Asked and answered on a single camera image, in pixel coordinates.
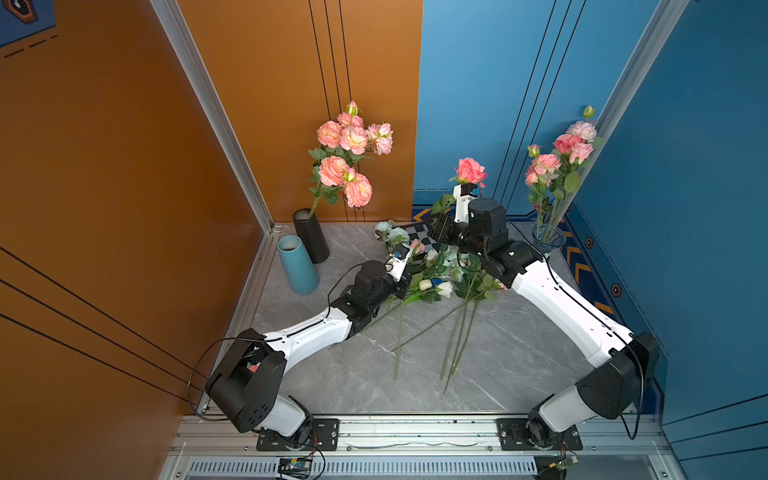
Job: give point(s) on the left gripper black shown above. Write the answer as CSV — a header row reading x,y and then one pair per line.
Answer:
x,y
403,284

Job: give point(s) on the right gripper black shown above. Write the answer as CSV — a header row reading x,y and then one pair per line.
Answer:
x,y
443,229

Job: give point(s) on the deep pink rose stem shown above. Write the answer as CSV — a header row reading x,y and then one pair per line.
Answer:
x,y
470,174

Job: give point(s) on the teal ceramic vase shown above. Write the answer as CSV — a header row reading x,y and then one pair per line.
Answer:
x,y
297,264

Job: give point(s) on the bunch of pink flowers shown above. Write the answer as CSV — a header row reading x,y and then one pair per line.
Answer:
x,y
443,273

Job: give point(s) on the pink double bloom stem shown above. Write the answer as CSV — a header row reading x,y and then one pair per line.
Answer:
x,y
539,177

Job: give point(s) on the black cylindrical vase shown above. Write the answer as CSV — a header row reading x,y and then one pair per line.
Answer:
x,y
309,230

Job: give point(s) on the large peach bloom stem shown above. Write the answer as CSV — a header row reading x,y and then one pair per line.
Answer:
x,y
333,180

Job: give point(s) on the pale pink double stem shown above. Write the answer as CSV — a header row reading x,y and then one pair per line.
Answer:
x,y
380,138

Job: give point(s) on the pale pink carnation stem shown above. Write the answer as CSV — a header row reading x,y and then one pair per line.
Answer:
x,y
586,128

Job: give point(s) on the peach double bloom stem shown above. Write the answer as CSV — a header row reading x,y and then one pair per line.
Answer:
x,y
345,137

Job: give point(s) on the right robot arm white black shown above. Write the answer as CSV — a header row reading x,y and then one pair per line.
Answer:
x,y
623,362

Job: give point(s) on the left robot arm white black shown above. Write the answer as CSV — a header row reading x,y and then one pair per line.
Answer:
x,y
246,382

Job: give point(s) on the blue purple glass vase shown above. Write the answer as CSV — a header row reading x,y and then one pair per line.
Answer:
x,y
546,238

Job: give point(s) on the black white chessboard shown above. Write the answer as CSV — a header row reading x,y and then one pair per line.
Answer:
x,y
419,231

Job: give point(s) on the left green circuit board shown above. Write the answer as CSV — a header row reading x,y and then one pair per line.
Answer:
x,y
294,468

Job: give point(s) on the green circuit board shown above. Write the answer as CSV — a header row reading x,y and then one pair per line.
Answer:
x,y
294,468
563,464

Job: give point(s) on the right green circuit board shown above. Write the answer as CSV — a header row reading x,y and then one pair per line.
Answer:
x,y
563,464

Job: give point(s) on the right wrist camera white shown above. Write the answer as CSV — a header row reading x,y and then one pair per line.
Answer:
x,y
463,194

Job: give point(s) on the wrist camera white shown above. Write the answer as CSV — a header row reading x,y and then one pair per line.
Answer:
x,y
463,194
396,264

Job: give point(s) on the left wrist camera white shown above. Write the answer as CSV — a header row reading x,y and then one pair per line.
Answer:
x,y
396,264

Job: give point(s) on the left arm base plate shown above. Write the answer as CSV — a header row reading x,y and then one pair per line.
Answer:
x,y
319,433

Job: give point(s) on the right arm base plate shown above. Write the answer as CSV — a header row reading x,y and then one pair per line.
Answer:
x,y
519,434

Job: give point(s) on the aluminium front rail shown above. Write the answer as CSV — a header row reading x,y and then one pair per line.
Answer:
x,y
422,434

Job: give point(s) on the right aluminium corner post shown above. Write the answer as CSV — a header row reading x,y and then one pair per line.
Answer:
x,y
661,24

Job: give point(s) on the aluminium corner post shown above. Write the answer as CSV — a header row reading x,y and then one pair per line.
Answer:
x,y
661,24
175,27

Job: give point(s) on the left aluminium corner post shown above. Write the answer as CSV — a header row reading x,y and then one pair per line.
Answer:
x,y
175,27

